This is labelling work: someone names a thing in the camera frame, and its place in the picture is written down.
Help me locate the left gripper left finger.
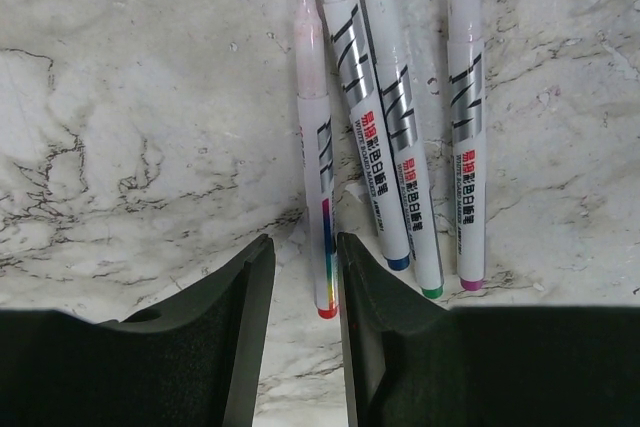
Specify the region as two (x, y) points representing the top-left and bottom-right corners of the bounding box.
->
(1, 235), (275, 426)

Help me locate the purple-end white marker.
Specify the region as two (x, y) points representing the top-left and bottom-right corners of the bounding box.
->
(447, 0), (487, 291)

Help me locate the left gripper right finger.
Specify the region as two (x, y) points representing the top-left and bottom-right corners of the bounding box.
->
(337, 233), (639, 426)

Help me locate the green-end white marker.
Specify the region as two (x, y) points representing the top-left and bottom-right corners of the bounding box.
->
(365, 0), (444, 299)

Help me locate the red-end white marker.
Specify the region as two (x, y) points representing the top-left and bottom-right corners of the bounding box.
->
(293, 0), (339, 319)

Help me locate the blue-end white marker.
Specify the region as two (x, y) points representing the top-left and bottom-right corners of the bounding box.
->
(323, 0), (410, 271)

